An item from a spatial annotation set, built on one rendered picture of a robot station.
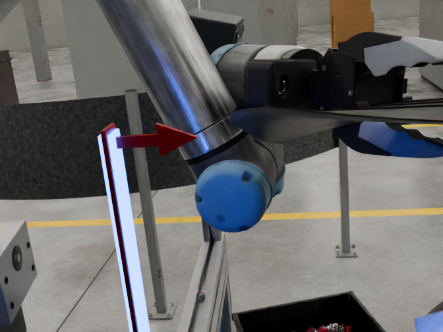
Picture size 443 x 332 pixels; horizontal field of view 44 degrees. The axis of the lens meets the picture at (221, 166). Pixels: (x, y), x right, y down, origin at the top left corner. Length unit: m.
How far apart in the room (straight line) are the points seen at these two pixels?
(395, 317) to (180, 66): 1.93
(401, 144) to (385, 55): 0.08
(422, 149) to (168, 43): 0.25
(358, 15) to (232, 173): 7.99
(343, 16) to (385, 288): 6.32
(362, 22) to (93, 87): 4.00
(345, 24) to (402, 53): 8.00
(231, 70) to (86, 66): 6.28
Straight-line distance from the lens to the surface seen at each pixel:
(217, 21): 0.94
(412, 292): 2.53
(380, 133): 0.50
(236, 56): 0.66
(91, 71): 6.90
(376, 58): 0.50
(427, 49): 0.46
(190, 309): 0.79
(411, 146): 0.48
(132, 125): 2.14
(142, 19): 0.54
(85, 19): 6.85
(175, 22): 0.55
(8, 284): 0.76
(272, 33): 4.67
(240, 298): 2.48
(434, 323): 0.48
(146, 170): 2.18
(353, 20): 8.48
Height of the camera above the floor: 1.27
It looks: 17 degrees down
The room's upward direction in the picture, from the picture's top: 6 degrees counter-clockwise
